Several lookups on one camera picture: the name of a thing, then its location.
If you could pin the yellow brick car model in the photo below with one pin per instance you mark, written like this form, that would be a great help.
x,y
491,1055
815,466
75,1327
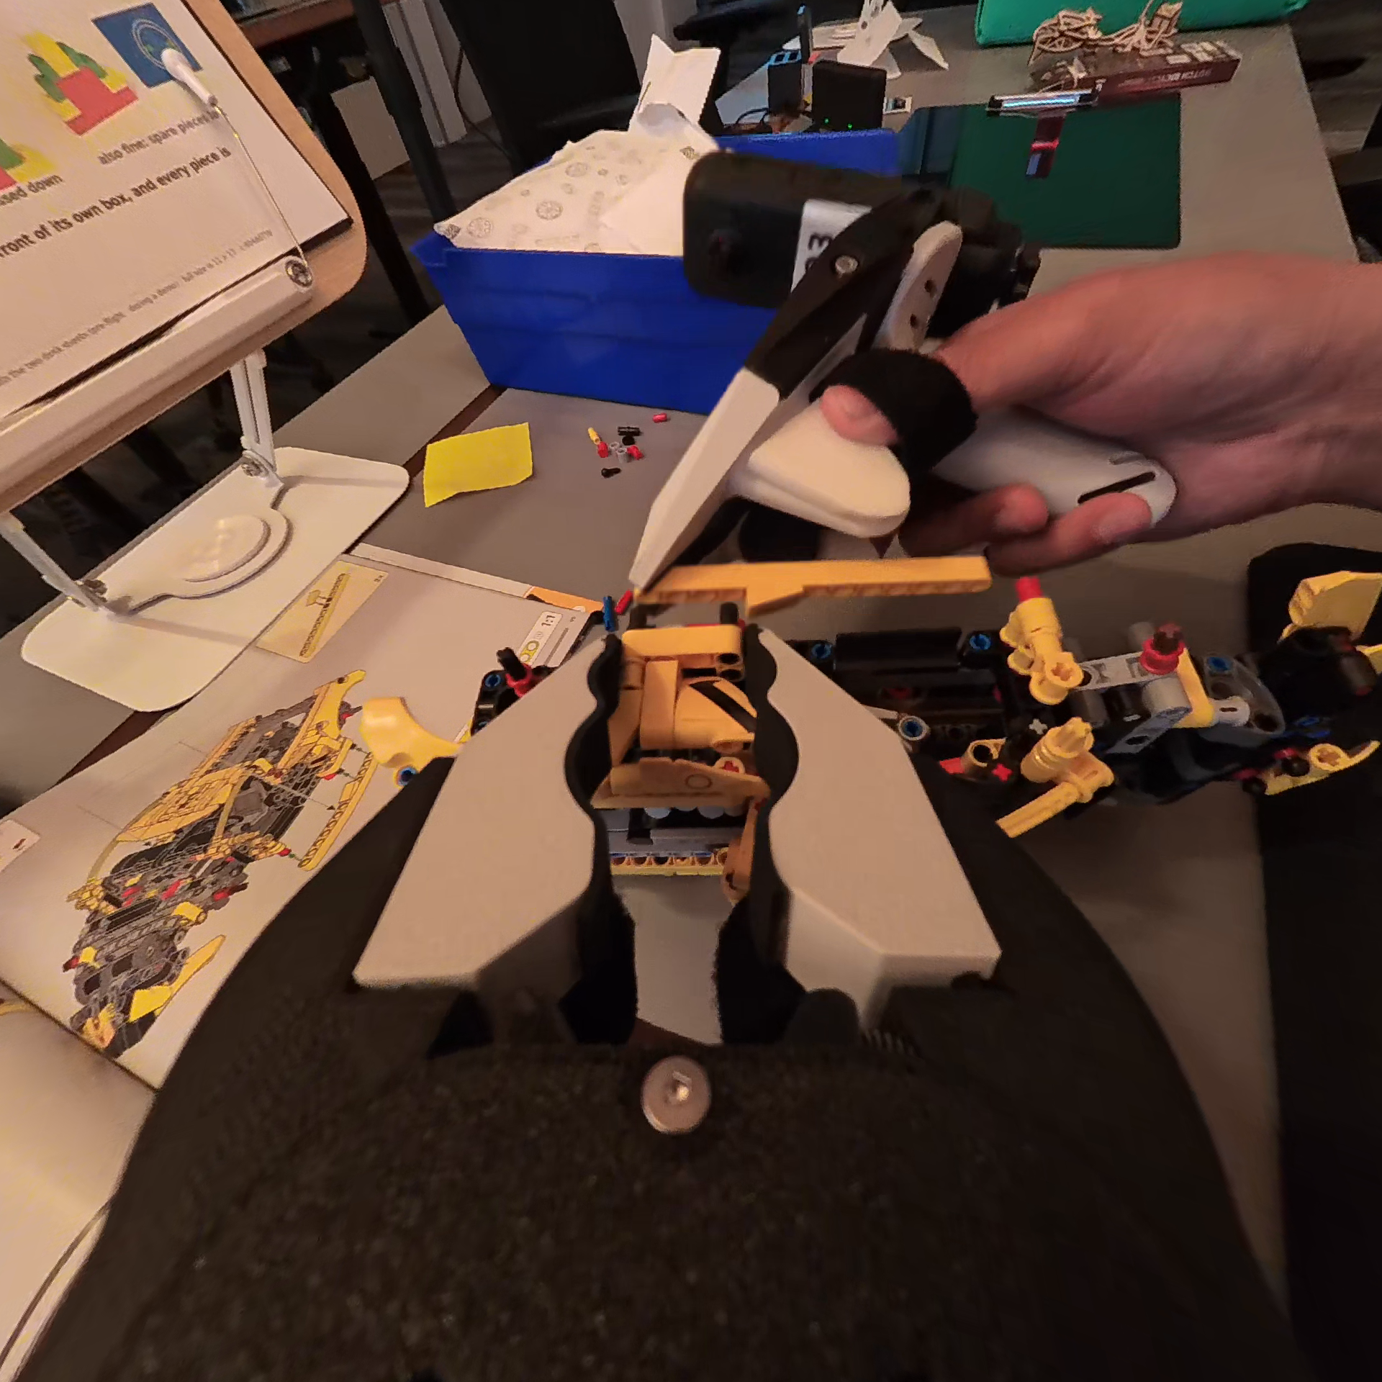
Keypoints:
x,y
670,670

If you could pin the dark green desk mat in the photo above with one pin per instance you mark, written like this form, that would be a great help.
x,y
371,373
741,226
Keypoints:
x,y
1080,183

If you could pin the small wooden skeleton model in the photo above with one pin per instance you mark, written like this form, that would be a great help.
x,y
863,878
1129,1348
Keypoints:
x,y
1091,32

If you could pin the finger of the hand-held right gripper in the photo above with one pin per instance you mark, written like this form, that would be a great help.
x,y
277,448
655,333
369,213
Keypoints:
x,y
701,486

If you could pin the silver cylindrical tool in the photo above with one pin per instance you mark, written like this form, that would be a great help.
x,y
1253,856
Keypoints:
x,y
1042,101

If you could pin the grey desk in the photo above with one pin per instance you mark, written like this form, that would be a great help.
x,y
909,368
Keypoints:
x,y
540,519

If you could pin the small group of brick pins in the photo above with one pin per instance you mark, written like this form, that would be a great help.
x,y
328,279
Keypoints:
x,y
626,445

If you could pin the blue plastic bin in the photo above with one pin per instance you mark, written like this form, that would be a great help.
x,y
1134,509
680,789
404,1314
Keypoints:
x,y
562,313

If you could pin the person's right hand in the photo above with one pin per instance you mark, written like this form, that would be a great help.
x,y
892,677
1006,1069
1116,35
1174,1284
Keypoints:
x,y
1188,378

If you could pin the white document stand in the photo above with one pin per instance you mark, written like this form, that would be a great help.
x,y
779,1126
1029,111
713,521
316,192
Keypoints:
x,y
131,216

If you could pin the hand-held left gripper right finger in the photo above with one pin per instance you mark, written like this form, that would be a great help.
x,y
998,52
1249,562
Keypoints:
x,y
886,865

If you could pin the yellow sticky note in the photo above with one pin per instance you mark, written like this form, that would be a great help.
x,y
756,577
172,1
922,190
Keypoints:
x,y
476,465

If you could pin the white crumpled paper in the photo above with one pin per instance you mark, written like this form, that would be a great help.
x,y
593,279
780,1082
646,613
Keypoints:
x,y
583,183

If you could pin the green box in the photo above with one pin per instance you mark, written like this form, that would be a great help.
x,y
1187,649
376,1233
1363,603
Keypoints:
x,y
1134,21

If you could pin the small black device box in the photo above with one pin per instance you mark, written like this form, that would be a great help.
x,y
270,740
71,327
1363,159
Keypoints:
x,y
848,96

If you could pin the open instruction booklet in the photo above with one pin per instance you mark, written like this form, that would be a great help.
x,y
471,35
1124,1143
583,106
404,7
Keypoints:
x,y
216,692

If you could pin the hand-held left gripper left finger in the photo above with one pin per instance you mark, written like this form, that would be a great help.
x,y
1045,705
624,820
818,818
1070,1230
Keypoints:
x,y
465,865

